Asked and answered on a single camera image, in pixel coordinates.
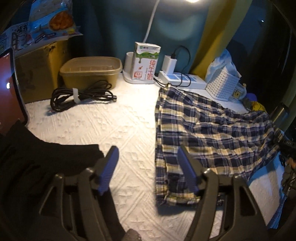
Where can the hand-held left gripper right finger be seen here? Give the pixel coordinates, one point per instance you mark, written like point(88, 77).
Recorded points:
point(188, 171)

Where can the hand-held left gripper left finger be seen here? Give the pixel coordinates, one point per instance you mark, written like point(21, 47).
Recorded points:
point(107, 169)

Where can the plaid flannel shirt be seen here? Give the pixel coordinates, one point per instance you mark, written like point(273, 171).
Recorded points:
point(208, 129)

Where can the white textured tablecloth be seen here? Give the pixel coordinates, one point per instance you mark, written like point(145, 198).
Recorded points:
point(92, 129)

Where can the steel thermos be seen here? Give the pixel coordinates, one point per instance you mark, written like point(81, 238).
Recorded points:
point(279, 114)

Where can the black cloth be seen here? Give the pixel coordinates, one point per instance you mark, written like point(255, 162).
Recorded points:
point(34, 157)

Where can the yellow cloth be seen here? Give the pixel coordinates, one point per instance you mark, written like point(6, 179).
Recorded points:
point(259, 106)

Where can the white power strip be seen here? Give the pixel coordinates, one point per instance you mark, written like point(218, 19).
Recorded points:
point(192, 81)

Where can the purple cloth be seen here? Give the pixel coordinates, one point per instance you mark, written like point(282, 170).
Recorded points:
point(251, 96)

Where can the white plastic basket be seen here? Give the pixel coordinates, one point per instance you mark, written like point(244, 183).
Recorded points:
point(222, 85)

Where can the white mug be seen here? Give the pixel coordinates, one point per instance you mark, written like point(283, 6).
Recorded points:
point(238, 93)

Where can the brown plastic container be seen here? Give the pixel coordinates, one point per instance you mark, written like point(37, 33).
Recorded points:
point(90, 74)

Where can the white desk lamp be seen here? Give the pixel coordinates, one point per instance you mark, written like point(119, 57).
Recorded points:
point(129, 67)

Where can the white charger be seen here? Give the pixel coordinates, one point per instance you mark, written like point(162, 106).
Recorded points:
point(169, 64)

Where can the milk carton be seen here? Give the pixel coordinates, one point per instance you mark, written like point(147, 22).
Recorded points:
point(145, 62)

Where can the plastic bag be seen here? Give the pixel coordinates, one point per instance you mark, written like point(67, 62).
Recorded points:
point(219, 62)

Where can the cardboard box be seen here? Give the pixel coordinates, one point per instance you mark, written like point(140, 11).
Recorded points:
point(39, 69)

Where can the tablet with red screen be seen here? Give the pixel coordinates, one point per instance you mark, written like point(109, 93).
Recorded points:
point(9, 92)

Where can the grey curtain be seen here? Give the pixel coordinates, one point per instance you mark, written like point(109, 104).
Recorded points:
point(115, 27)

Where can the yellow curtain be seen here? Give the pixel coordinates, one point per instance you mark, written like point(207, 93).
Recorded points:
point(215, 30)

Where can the printed flat packet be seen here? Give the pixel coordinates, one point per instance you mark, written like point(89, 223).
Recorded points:
point(34, 38)

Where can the snack bag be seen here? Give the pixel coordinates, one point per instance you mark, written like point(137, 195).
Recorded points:
point(53, 16)

